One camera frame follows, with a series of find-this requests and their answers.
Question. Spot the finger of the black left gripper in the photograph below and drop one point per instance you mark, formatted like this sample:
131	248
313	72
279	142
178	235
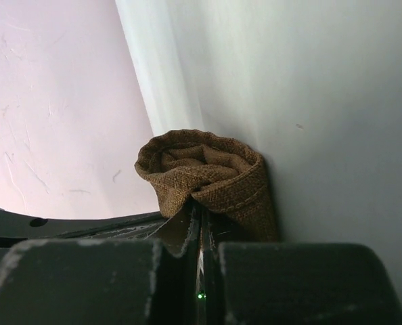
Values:
15	228

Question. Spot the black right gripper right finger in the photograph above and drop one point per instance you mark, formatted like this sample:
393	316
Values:
246	282

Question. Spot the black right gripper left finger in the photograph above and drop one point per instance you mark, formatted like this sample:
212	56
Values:
136	280

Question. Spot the brown cloth napkin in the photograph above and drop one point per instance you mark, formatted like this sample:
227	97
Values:
224	175

